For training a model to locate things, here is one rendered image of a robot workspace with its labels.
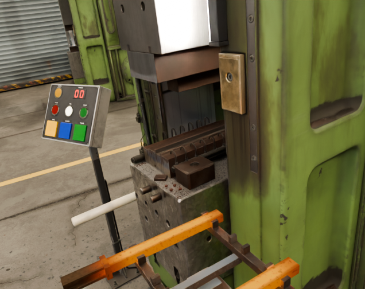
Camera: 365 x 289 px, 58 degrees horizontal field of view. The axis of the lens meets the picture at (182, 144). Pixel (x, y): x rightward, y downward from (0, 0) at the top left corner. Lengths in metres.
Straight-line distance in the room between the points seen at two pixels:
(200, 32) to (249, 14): 0.24
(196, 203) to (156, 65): 0.48
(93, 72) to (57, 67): 3.11
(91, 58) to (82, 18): 0.65
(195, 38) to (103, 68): 4.98
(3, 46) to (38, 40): 0.78
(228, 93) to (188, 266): 0.64
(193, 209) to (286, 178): 0.34
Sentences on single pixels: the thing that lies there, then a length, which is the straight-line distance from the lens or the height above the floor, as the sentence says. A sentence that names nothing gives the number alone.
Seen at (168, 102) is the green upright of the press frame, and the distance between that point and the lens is 1.43.
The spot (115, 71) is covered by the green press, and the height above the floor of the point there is 0.53.
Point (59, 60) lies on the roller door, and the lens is 9.03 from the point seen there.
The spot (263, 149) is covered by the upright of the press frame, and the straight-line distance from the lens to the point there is 0.99.
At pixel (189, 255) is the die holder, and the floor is 0.68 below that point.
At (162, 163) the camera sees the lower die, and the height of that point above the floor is 0.96.
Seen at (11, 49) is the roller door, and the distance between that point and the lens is 8.94.
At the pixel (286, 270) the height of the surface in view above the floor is 0.98.
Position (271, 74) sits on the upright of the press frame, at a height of 1.31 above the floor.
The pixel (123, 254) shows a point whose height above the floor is 0.98.
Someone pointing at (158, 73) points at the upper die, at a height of 1.30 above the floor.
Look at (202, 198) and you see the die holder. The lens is 1.14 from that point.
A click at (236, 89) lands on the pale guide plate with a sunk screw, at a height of 1.26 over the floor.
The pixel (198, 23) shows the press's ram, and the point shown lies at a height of 1.44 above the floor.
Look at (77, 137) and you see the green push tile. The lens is 1.57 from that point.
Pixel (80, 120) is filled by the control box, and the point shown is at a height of 1.06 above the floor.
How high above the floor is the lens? 1.50
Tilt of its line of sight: 23 degrees down
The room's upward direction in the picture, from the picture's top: 7 degrees counter-clockwise
